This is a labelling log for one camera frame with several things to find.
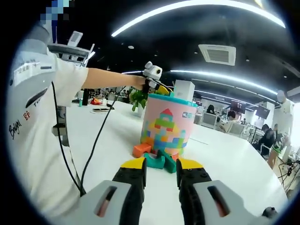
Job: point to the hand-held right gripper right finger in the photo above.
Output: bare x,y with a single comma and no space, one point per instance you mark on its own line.
192,187

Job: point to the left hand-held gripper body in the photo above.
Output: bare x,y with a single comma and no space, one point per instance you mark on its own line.
152,71

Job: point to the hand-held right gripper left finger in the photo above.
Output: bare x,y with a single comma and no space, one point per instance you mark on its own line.
131,187

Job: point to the pink toy storage bucket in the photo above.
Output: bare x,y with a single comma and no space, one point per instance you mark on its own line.
159,103

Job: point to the green toy block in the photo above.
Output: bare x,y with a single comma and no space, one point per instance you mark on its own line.
170,165

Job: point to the teal arch toy block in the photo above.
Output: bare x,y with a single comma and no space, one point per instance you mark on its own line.
154,162

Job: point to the small orange toy block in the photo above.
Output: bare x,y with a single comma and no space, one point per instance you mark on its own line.
174,156

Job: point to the orange arch toy block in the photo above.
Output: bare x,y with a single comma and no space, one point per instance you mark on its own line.
140,150

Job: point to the grey metal storage shelf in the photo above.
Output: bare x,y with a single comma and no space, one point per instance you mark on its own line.
68,48

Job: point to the person's left hand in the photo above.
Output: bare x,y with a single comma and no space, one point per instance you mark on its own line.
139,83

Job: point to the green potted plant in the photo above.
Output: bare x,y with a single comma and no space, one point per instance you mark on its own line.
137,97

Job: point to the white table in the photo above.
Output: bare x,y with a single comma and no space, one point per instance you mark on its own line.
222,164

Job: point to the white office chair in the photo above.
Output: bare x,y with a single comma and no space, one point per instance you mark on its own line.
236,130
209,120

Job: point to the long ceiling light strip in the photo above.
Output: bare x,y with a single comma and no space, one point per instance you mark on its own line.
187,4
222,78

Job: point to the ceiling air conditioner vent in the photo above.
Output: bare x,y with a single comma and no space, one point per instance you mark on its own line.
216,55

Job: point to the red snack bag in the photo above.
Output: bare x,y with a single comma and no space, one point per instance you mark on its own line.
96,102

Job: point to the black smartphone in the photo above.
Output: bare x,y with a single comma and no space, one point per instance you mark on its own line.
100,109

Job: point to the black bottle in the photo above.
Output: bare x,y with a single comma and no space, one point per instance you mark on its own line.
85,97

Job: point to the teal cup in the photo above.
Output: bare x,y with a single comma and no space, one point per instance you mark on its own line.
80,103

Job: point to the white ribbed box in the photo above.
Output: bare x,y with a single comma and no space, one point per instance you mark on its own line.
75,38

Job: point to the hanging dark screen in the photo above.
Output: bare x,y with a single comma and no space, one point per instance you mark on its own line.
262,111

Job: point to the person's white shirt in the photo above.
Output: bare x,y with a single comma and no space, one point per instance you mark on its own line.
35,152

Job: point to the white chest-worn device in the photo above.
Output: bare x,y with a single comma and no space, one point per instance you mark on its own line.
30,77

